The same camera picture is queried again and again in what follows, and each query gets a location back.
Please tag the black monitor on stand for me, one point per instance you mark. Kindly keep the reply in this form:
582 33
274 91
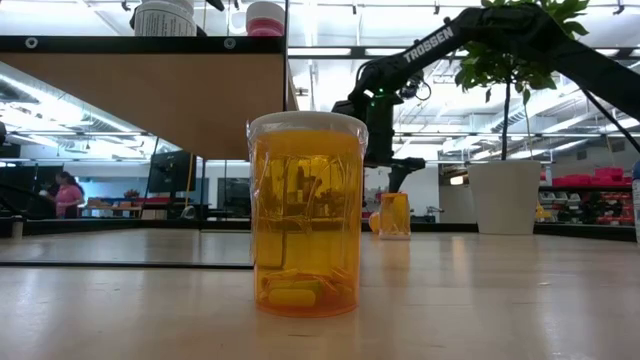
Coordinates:
172 172

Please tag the green leafy plant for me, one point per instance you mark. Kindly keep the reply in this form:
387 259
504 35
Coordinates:
495 65

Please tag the small amber pill bottle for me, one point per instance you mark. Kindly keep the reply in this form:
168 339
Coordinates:
395 215
374 223

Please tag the rack with red bins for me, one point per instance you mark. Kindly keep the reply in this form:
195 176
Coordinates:
607 175

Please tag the black hanging camera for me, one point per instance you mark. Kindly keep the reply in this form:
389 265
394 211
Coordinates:
412 87

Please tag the wooden tray board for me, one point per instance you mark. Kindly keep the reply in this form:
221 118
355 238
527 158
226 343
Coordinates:
150 100

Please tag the white bottle barcode label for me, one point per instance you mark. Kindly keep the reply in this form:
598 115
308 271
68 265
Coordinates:
165 22

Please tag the person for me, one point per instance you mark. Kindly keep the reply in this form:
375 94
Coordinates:
69 197

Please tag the black aluminium table frame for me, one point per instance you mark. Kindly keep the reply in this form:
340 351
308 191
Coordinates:
440 228

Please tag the pink medicine bottle white cap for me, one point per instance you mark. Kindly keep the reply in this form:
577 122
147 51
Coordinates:
265 15

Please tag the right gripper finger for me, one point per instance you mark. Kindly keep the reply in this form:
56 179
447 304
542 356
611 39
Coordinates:
398 181

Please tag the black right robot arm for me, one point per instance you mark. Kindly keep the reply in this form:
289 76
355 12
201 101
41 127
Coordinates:
385 70

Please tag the white plant pot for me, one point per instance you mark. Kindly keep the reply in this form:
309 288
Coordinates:
505 200

